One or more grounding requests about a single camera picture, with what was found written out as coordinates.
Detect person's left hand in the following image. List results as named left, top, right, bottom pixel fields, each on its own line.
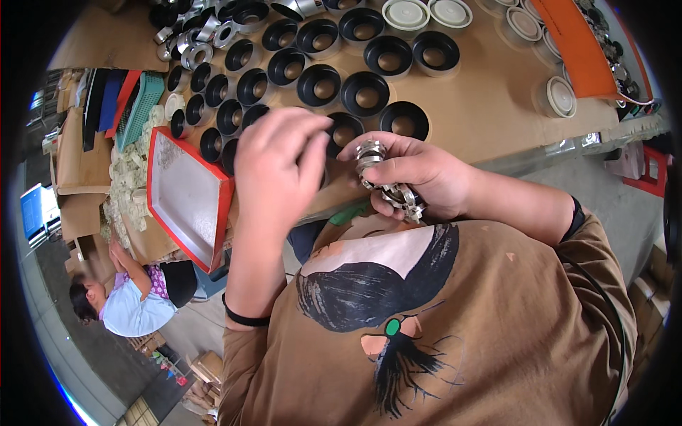
left=233, top=106, right=334, bottom=231

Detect stack of cardboard boxes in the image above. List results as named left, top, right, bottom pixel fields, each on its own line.
left=628, top=234, right=676, bottom=384

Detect stack of silver metal rings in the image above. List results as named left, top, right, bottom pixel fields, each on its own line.
left=355, top=140, right=428, bottom=224

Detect brown cardboard sheet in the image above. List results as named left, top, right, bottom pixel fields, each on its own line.
left=47, top=0, right=172, bottom=73

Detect heap of brown cardboard sheets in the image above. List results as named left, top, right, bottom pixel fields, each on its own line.
left=50, top=106, right=115, bottom=263

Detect pile of white plastic parts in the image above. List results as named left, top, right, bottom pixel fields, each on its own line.
left=100, top=104, right=172, bottom=249

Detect red stool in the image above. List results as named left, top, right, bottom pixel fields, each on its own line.
left=622, top=144, right=674, bottom=199

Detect stack of coloured flat trays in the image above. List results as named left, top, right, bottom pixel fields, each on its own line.
left=82, top=67, right=144, bottom=153

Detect person's right hand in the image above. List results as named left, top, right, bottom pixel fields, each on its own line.
left=337, top=131, right=476, bottom=222

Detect green cloth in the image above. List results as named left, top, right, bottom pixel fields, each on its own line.
left=328, top=201, right=372, bottom=226

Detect teal plastic basket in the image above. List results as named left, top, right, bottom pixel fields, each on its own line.
left=114, top=72, right=166, bottom=154

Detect black cable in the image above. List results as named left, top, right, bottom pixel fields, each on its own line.
left=557, top=250, right=628, bottom=424

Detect group of white round lids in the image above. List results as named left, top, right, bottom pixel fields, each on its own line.
left=381, top=0, right=578, bottom=119

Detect person's body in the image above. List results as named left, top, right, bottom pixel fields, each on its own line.
left=217, top=212, right=638, bottom=426

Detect heap of cardboard pieces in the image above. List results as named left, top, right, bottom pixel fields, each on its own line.
left=180, top=349, right=226, bottom=426

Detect pile of silver metal parts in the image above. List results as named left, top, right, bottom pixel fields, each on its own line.
left=149, top=0, right=251, bottom=72

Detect pink bag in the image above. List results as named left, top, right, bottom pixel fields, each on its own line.
left=606, top=140, right=646, bottom=180

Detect orange tray with metal parts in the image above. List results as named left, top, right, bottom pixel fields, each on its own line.
left=530, top=0, right=655, bottom=103

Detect blue and white crate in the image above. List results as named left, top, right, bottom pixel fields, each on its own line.
left=20, top=183, right=63, bottom=249

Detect clear plastic sheet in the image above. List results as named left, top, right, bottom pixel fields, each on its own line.
left=542, top=113, right=671, bottom=159

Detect person's legs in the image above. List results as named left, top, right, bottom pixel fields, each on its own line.
left=288, top=219, right=329, bottom=266

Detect grey blue stool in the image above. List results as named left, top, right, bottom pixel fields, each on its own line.
left=191, top=260, right=231, bottom=302

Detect white cable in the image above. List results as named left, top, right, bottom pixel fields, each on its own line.
left=617, top=92, right=662, bottom=116

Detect red-rimmed grey tray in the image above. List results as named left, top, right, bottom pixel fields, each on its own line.
left=146, top=126, right=236, bottom=274

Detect silver metal cone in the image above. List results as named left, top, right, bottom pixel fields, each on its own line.
left=270, top=0, right=327, bottom=22

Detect group of black metal cups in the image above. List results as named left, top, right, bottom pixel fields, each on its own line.
left=166, top=0, right=462, bottom=178

